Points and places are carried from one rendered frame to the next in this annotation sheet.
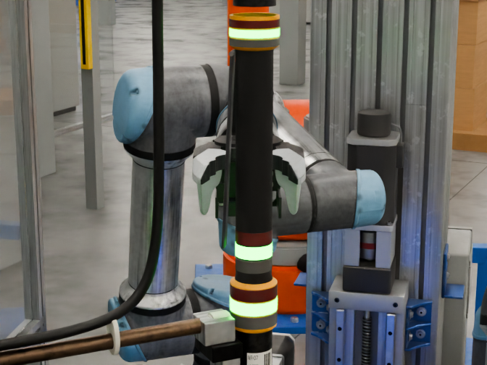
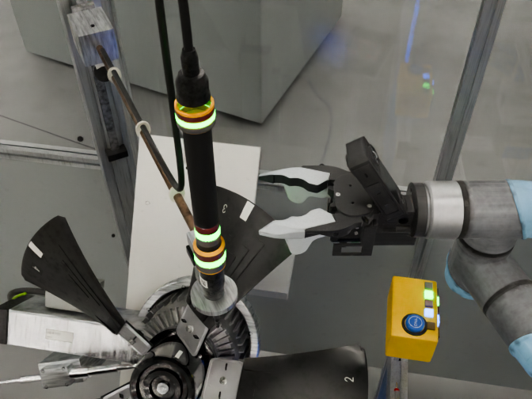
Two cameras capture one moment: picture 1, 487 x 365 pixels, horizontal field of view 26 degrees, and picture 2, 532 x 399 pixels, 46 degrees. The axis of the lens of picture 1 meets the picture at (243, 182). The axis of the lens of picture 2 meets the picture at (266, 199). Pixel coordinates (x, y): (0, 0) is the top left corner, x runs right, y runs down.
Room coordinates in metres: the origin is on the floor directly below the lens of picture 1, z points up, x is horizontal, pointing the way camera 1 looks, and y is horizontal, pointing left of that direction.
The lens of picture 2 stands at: (0.99, -0.55, 2.24)
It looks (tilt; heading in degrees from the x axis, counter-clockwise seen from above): 47 degrees down; 90
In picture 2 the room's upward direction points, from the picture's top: straight up
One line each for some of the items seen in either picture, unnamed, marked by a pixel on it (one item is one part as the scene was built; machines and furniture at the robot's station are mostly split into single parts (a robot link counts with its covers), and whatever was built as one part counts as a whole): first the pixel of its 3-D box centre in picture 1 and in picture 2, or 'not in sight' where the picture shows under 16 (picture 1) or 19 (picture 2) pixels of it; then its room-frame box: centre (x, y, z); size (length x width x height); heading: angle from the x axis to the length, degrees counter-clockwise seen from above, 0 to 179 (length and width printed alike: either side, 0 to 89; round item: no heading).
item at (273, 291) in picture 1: (254, 288); (209, 247); (0.91, -0.01, 1.57); 0.04 x 0.04 x 0.01
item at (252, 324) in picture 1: (253, 315); (210, 258); (0.91, -0.01, 1.54); 0.04 x 0.04 x 0.01
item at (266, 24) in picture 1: (254, 22); (194, 107); (0.91, -0.01, 1.81); 0.04 x 0.04 x 0.01
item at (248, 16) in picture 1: (254, 31); (195, 113); (0.91, -0.01, 1.80); 0.04 x 0.04 x 0.03
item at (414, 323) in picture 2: not in sight; (415, 323); (1.31, 0.18, 1.08); 0.04 x 0.04 x 0.02
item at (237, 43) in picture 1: (254, 40); (195, 119); (0.91, -0.01, 1.80); 0.04 x 0.04 x 0.01
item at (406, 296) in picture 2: not in sight; (411, 319); (1.31, 0.22, 1.02); 0.16 x 0.10 x 0.11; 80
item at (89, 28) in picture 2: not in sight; (93, 35); (0.64, 0.56, 1.54); 0.10 x 0.07 x 0.08; 115
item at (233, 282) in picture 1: (253, 301); (210, 252); (0.91, -0.01, 1.56); 0.04 x 0.04 x 0.05
